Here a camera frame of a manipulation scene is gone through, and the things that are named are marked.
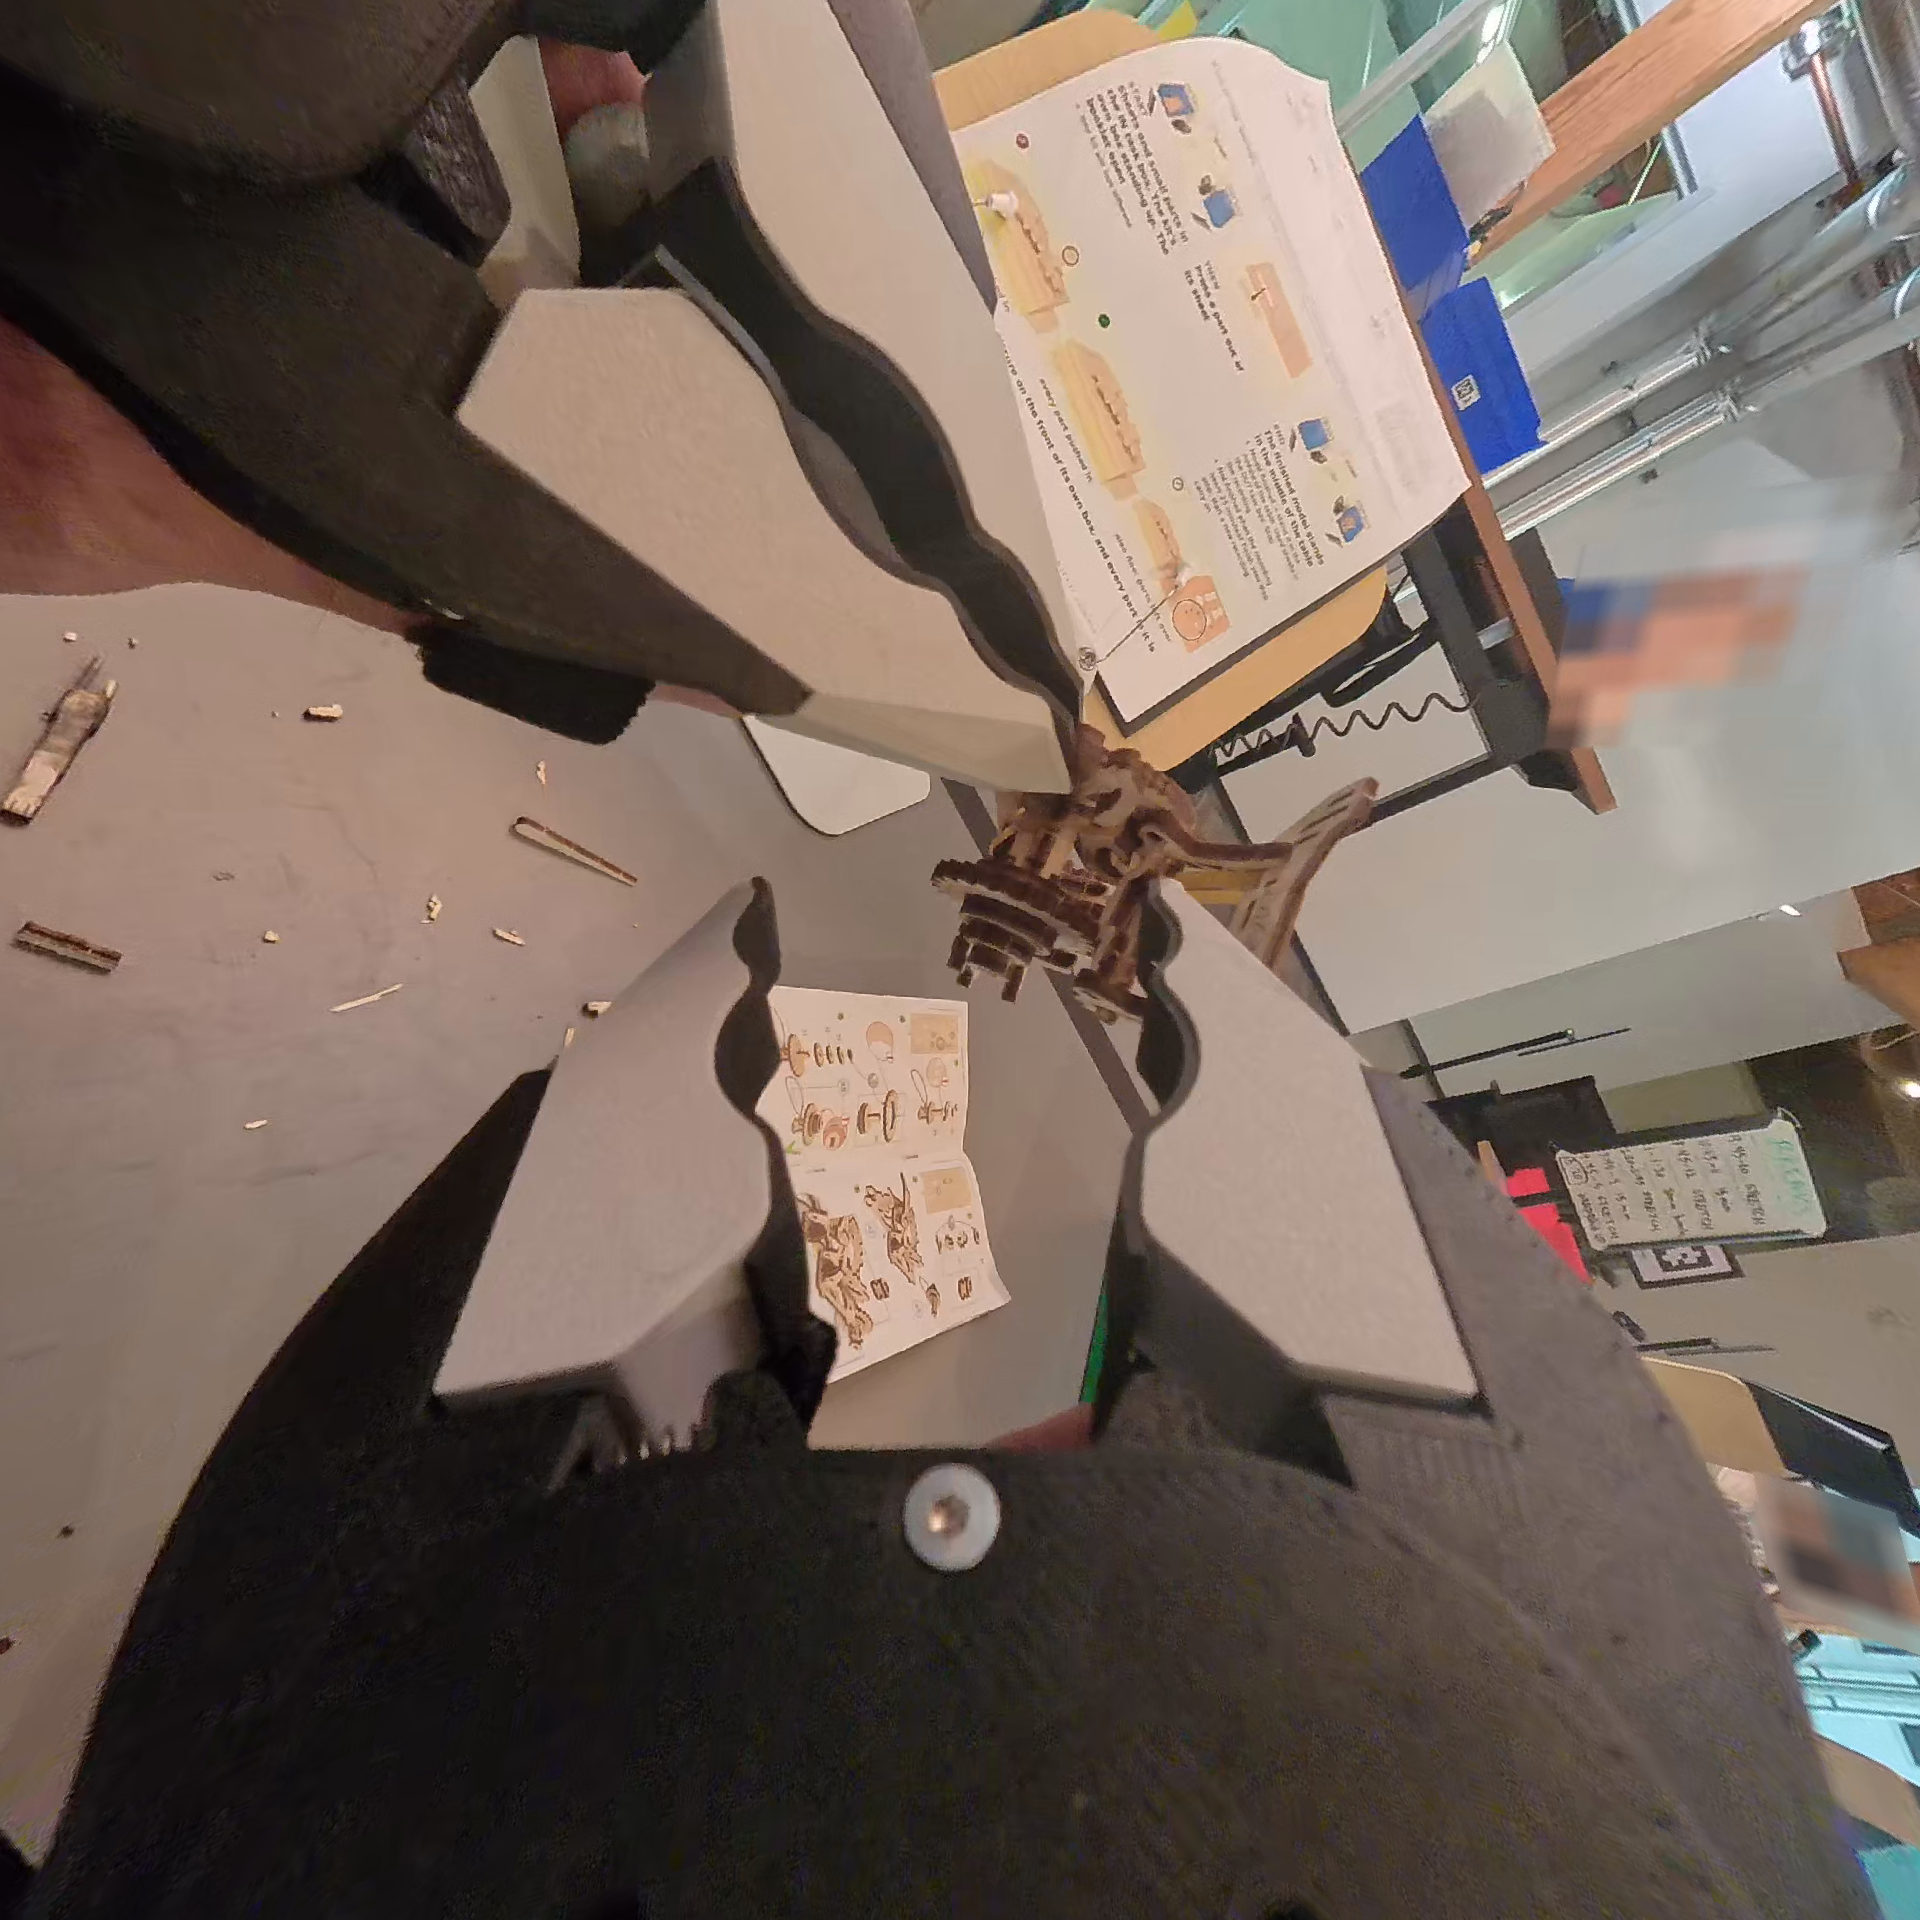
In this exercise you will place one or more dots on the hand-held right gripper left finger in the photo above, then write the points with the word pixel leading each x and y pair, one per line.
pixel 601 1200

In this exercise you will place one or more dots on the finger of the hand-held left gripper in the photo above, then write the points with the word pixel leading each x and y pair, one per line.
pixel 839 165
pixel 674 495

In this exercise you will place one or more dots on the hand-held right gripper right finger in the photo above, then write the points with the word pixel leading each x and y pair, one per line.
pixel 1291 1230

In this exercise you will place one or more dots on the wooden buggy model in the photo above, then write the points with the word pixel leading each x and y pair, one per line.
pixel 1052 871

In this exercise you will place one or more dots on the red box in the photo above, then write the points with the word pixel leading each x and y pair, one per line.
pixel 1545 1223

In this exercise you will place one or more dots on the open instruction booklet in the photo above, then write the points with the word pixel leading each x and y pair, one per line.
pixel 899 1171

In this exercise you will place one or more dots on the white stand base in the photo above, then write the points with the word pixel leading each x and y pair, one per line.
pixel 839 779

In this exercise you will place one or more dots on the tapered wooden stick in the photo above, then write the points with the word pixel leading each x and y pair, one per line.
pixel 577 852

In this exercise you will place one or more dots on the handwritten whiteboard sign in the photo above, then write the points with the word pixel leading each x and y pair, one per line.
pixel 1681 1185

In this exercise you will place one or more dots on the white instruction sheet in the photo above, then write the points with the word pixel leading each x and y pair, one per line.
pixel 1232 345

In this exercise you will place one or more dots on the dark splintered wood scrap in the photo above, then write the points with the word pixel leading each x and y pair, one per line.
pixel 52 744

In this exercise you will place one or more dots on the light wooden display board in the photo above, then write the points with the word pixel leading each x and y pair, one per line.
pixel 1291 645

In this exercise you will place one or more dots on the short dark wooden strip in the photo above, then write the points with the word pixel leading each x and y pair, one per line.
pixel 68 947

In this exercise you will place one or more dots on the translucent plastic box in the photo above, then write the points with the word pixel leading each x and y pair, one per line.
pixel 1489 112

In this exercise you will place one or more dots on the brown-top desk black frame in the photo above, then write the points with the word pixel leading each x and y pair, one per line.
pixel 1545 660

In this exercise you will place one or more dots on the metal wall pipes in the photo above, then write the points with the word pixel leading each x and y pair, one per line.
pixel 1696 375

